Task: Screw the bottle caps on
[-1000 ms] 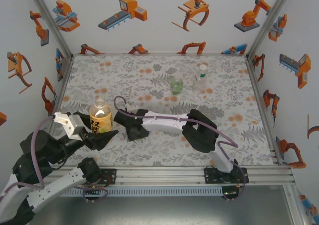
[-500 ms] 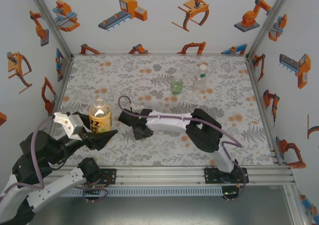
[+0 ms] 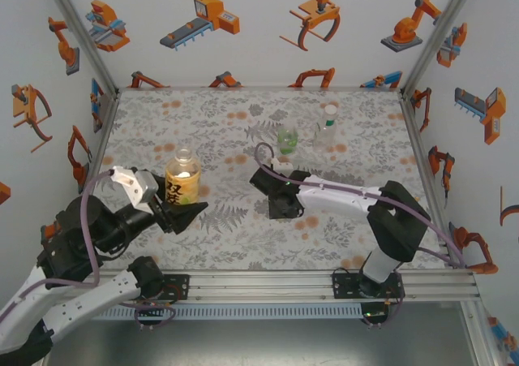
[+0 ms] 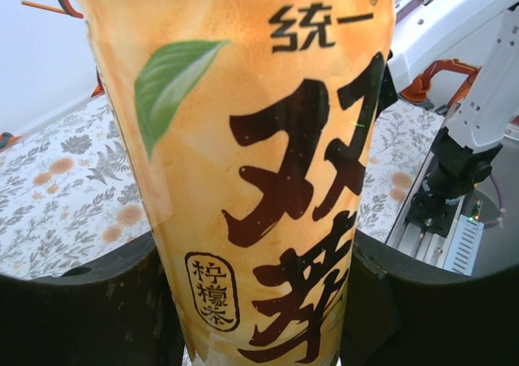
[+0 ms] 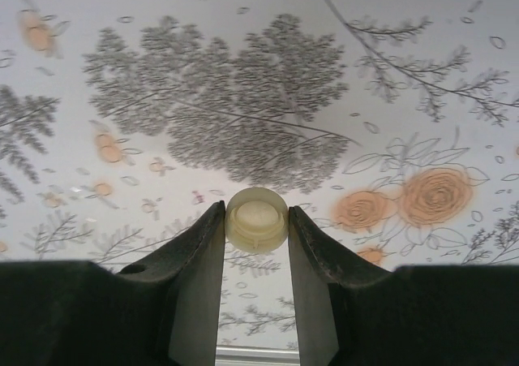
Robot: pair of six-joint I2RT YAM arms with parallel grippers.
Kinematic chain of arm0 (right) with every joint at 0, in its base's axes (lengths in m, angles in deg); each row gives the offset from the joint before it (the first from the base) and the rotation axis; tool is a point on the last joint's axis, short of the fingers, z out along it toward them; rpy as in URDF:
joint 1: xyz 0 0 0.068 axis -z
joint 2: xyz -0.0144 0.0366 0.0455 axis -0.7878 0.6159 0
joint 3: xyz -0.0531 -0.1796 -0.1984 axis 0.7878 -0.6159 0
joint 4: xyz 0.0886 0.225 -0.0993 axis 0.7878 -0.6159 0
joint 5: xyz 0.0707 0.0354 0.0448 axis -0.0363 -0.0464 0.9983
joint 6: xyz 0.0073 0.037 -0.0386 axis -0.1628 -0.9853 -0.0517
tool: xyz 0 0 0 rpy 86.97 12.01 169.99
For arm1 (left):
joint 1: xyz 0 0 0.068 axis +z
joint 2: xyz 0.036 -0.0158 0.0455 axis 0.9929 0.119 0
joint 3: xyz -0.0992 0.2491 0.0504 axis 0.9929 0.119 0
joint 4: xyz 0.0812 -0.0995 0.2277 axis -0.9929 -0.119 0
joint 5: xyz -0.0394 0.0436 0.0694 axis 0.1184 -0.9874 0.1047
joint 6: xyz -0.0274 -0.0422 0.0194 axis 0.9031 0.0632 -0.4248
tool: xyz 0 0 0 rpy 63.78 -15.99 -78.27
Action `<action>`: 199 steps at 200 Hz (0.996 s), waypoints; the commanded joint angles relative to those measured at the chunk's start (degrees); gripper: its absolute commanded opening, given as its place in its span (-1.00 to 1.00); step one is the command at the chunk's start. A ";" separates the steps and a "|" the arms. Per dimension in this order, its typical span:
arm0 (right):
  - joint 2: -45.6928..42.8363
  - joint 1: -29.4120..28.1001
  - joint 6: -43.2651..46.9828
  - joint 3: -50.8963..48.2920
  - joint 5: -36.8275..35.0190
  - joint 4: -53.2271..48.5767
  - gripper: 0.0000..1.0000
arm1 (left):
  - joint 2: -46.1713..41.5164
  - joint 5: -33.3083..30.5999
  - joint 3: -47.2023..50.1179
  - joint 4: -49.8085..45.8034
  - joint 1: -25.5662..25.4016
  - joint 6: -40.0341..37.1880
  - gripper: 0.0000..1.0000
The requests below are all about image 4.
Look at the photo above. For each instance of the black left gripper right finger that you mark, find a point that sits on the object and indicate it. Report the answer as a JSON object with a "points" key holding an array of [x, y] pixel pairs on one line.
{"points": [[438, 321]]}

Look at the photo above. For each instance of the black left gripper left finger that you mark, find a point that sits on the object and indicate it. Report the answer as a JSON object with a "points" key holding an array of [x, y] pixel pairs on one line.
{"points": [[81, 321]]}

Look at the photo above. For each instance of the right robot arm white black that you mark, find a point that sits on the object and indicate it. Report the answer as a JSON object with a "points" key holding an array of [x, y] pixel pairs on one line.
{"points": [[478, 118]]}

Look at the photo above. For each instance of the aluminium front rail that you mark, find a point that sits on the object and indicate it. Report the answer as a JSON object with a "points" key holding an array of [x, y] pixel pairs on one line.
{"points": [[417, 244]]}

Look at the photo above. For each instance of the small controller board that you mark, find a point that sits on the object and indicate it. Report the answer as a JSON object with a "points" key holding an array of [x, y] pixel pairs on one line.
{"points": [[474, 214]]}

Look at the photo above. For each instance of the yellow tea bottle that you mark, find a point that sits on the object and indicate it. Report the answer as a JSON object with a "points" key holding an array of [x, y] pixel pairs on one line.
{"points": [[243, 179]]}

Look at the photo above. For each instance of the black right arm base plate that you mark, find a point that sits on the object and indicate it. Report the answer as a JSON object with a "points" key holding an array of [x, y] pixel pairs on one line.
{"points": [[442, 220]]}

